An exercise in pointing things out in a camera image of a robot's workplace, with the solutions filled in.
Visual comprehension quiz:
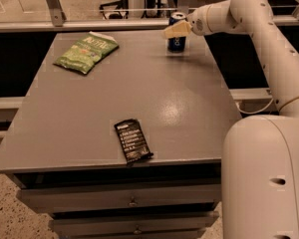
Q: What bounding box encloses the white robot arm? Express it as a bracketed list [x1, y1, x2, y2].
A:
[163, 0, 299, 239]

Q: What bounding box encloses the black office chair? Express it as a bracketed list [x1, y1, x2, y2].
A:
[99, 0, 129, 20]

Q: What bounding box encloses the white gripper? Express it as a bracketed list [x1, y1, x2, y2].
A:
[162, 5, 211, 39]

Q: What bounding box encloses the white cable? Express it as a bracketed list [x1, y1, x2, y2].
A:
[236, 97, 275, 116]

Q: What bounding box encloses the black rxbar chocolate bar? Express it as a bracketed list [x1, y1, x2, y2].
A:
[114, 119, 153, 165]

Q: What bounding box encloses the green chip bag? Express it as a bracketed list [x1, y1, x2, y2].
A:
[54, 32, 119, 75]

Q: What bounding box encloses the top grey drawer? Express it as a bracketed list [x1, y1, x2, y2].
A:
[17, 182, 221, 213]

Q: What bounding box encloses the blue pepsi can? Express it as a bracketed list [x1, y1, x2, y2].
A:
[167, 12, 186, 53]

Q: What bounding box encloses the grey metal railing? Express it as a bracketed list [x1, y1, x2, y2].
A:
[0, 15, 299, 34]

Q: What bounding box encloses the grey drawer cabinet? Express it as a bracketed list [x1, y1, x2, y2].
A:
[0, 31, 240, 239]

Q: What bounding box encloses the grey drawer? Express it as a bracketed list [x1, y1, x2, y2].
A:
[17, 182, 221, 213]
[50, 211, 218, 238]

